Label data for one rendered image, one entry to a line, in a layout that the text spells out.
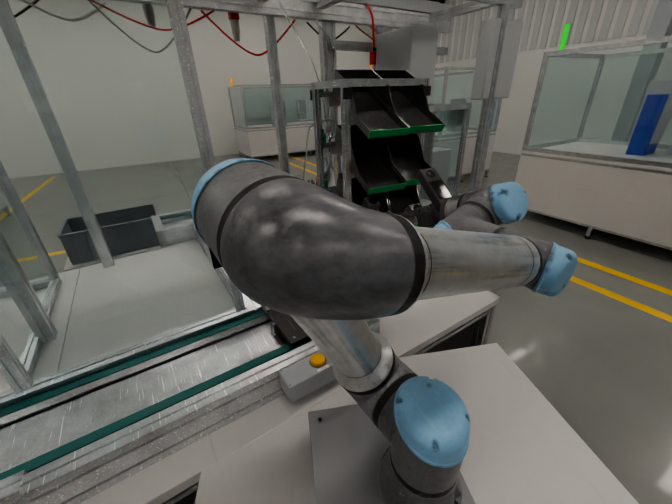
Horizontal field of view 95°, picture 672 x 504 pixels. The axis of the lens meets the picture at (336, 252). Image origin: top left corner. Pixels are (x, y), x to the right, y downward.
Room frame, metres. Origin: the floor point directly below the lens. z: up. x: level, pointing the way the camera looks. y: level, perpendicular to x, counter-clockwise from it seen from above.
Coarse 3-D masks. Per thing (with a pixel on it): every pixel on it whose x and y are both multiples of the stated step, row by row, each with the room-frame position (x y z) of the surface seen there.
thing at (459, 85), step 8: (440, 72) 5.92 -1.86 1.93; (456, 72) 5.91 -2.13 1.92; (464, 72) 5.99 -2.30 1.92; (472, 72) 6.09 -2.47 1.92; (440, 80) 5.90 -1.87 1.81; (448, 80) 5.83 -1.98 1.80; (456, 80) 5.92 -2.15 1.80; (464, 80) 6.01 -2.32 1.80; (472, 80) 6.10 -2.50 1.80; (440, 88) 5.88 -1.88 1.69; (448, 88) 5.84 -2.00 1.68; (456, 88) 5.93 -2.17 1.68; (464, 88) 6.02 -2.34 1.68; (432, 96) 6.03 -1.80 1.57; (440, 96) 5.87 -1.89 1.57; (448, 96) 5.85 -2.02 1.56; (456, 96) 5.94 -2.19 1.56; (464, 96) 6.03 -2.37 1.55; (472, 104) 6.14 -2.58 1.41; (480, 104) 6.25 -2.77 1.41; (496, 104) 6.46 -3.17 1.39; (472, 112) 6.16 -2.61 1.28; (480, 112) 6.26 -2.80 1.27; (496, 112) 6.48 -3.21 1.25; (472, 120) 6.17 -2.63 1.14; (472, 128) 6.19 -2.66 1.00
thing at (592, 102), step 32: (576, 64) 3.89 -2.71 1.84; (608, 64) 3.62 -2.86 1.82; (640, 64) 3.39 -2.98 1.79; (544, 96) 4.12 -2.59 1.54; (576, 96) 3.81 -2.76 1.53; (608, 96) 3.54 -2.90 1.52; (640, 96) 3.31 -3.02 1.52; (544, 128) 4.04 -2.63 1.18; (576, 128) 3.73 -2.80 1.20; (608, 128) 3.46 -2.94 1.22; (640, 128) 3.23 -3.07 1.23
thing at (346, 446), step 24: (336, 408) 0.48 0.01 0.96; (360, 408) 0.48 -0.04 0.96; (312, 432) 0.43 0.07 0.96; (336, 432) 0.43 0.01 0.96; (360, 432) 0.42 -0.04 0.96; (312, 456) 0.38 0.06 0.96; (336, 456) 0.38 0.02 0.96; (360, 456) 0.38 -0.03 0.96; (336, 480) 0.33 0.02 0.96; (360, 480) 0.33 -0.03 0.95
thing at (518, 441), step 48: (480, 384) 0.62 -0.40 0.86; (528, 384) 0.61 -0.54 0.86; (288, 432) 0.50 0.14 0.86; (480, 432) 0.48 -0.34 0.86; (528, 432) 0.47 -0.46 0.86; (240, 480) 0.39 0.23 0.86; (288, 480) 0.39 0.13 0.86; (480, 480) 0.37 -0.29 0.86; (528, 480) 0.37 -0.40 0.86; (576, 480) 0.36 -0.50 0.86
